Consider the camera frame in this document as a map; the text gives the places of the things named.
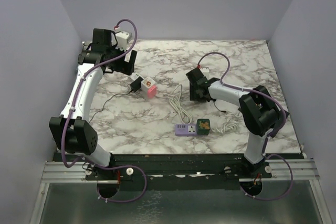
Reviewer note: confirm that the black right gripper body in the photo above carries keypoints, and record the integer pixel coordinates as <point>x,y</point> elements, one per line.
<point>195,95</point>

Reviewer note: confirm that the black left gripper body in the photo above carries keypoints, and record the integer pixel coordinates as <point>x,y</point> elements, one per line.
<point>120,65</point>

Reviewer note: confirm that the white cube socket adapter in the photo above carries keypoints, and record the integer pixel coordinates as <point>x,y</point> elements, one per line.
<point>147,83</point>

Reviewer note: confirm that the dark green charger block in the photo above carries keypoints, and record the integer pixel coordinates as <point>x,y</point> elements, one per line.
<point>203,126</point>

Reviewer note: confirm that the pink plug adapter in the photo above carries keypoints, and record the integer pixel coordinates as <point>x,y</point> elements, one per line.
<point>151,92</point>

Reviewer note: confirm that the purple power strip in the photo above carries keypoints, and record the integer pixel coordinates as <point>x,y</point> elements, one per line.
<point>185,130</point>

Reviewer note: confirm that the white power strip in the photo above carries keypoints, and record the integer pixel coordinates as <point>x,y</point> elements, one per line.
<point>134,76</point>

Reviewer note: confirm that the black power adapter brick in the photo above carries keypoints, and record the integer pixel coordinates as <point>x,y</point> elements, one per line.
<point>136,84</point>

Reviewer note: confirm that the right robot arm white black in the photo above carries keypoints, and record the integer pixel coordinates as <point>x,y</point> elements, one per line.
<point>263,115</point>

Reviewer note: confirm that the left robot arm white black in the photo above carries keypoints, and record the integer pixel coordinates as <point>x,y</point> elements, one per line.
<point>101,51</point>

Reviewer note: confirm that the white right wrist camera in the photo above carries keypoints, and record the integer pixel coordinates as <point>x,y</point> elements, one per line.
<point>205,71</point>

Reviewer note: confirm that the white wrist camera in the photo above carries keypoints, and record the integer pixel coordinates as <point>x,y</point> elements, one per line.
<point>205,71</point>
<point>123,38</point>

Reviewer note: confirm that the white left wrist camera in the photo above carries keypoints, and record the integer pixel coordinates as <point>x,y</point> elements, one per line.
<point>123,38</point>

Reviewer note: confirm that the black mounting base rail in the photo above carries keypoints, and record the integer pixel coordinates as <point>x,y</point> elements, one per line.
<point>173,172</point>

